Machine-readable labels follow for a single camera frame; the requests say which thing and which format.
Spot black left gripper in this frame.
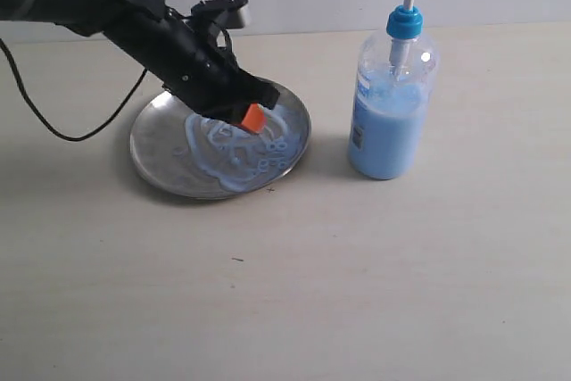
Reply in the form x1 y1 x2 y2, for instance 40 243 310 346
124 12 280 134

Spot blue pump soap bottle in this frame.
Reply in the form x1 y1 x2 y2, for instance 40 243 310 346
348 0 440 180

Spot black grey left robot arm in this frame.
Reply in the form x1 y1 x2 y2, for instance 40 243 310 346
1 0 280 134

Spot pale blue soap swirls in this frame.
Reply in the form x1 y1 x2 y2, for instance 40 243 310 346
184 105 307 193

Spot round stainless steel plate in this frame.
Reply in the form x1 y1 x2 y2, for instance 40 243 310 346
129 84 311 200

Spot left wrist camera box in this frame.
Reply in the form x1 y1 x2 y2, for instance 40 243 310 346
190 0 252 29

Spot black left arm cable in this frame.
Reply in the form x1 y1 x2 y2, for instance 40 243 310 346
0 37 148 142

